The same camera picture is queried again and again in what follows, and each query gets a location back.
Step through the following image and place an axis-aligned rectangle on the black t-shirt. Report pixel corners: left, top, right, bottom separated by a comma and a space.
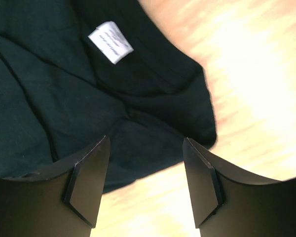
0, 0, 217, 193

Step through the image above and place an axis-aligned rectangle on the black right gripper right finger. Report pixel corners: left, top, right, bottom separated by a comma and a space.
183, 138, 296, 237

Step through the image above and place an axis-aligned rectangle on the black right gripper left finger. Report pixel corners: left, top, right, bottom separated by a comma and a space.
0, 137, 111, 237

